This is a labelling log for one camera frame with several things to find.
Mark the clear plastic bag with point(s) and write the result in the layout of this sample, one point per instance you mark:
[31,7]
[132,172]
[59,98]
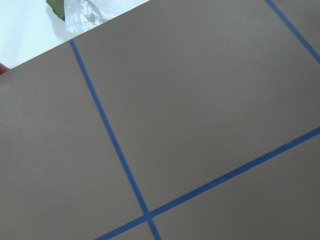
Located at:
[81,16]

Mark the green cloth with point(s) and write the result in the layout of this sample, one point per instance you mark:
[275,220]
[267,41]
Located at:
[58,8]

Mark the red bottle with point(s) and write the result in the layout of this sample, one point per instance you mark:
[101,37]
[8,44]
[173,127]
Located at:
[3,69]

